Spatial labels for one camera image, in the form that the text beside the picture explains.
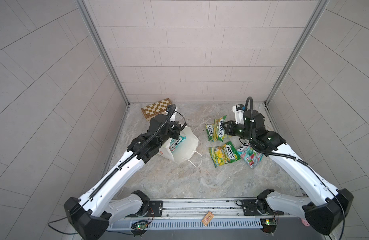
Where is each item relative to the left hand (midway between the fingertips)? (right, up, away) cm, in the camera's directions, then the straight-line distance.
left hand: (181, 120), depth 70 cm
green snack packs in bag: (-6, -14, +19) cm, 24 cm away
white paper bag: (+2, -18, +14) cm, 23 cm away
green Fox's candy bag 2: (+24, -21, +16) cm, 36 cm away
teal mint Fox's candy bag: (+41, -22, +16) cm, 49 cm away
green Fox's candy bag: (+19, -7, +2) cm, 20 cm away
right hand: (+19, -2, +2) cm, 19 cm away
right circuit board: (+41, -48, -2) cm, 63 cm away
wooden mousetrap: (+12, -45, -2) cm, 47 cm away
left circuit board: (-18, -47, -5) cm, 51 cm away
